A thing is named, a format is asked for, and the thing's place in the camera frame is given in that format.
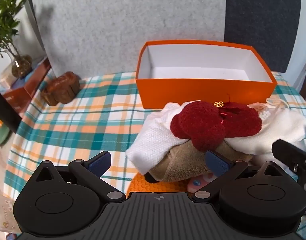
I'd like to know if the cream white cloth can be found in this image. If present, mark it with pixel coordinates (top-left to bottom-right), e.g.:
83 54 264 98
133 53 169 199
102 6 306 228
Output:
226 97 306 155

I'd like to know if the orange honeycomb silicone mat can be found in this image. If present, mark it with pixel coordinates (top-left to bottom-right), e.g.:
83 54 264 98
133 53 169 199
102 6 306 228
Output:
127 172 193 198

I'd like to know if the white waffle towel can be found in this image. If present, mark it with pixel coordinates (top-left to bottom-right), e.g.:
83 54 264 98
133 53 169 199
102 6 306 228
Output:
125 102 191 175

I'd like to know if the orange cardboard box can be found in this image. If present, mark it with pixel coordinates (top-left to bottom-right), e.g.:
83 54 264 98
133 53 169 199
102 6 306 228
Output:
135 39 278 109

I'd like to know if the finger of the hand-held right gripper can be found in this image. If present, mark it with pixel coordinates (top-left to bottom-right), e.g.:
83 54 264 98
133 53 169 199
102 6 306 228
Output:
271 139 306 199

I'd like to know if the black bar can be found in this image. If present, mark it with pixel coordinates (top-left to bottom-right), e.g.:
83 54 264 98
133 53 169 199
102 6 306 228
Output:
0 81 22 133

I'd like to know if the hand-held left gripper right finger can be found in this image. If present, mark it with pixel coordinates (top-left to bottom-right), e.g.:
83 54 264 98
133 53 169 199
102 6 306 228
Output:
193 150 290 203

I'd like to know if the green plate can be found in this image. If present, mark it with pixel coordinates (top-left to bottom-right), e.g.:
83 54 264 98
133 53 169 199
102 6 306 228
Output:
0 115 11 147

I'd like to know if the light grey felt panel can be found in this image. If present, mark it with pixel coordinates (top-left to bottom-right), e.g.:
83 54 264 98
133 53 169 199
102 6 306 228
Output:
29 0 227 79

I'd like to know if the green leafy plant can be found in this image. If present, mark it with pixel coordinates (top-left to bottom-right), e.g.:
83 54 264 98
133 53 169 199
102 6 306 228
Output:
0 0 27 58

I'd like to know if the beige towel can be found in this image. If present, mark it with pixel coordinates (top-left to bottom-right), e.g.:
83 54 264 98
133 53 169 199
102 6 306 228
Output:
145 140 253 182

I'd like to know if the brown wooden stump ornament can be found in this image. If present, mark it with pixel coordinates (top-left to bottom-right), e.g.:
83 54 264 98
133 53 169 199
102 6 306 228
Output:
41 71 80 107

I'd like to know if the pink tissue pack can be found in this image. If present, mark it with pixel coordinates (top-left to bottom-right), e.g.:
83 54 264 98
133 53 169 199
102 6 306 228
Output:
186 172 218 193

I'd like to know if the dark red fluffy plush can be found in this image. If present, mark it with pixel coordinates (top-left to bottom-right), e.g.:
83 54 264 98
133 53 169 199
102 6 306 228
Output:
170 99 262 152

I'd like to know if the dark grey felt panel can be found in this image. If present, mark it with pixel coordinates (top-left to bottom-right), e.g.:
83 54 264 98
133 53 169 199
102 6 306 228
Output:
224 0 302 73

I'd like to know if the white lace cloth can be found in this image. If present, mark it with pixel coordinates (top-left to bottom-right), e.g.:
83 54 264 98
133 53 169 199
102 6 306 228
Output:
0 142 21 234

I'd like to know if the plaid tablecloth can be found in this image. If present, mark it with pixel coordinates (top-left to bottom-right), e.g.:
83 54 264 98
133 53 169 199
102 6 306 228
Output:
3 71 306 240

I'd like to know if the brown wooden cabinet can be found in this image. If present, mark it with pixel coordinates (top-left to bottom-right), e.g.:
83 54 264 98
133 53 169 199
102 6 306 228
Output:
1 57 52 114

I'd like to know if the glass vase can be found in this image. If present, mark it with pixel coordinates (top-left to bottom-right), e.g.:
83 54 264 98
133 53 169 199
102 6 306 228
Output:
11 54 33 78

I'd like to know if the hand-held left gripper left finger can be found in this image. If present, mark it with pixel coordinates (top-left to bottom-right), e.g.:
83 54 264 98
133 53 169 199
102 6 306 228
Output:
29 151 126 203

